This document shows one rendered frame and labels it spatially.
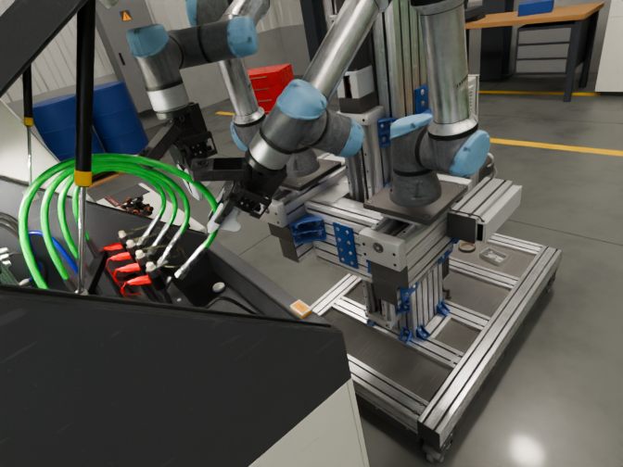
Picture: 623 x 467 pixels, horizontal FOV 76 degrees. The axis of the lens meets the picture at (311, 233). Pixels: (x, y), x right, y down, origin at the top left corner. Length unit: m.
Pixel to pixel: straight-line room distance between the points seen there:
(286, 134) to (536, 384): 1.67
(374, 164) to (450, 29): 0.56
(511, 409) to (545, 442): 0.16
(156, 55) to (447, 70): 0.59
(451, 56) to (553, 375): 1.55
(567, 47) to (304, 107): 4.83
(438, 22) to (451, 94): 0.15
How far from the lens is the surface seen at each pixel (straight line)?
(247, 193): 0.77
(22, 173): 1.26
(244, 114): 1.43
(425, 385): 1.74
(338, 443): 1.17
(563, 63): 5.43
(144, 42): 0.87
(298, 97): 0.68
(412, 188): 1.15
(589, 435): 1.99
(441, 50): 0.94
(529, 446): 1.91
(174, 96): 0.88
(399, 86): 1.30
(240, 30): 0.91
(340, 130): 0.75
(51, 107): 5.63
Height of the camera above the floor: 1.61
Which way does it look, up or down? 31 degrees down
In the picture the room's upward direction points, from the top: 12 degrees counter-clockwise
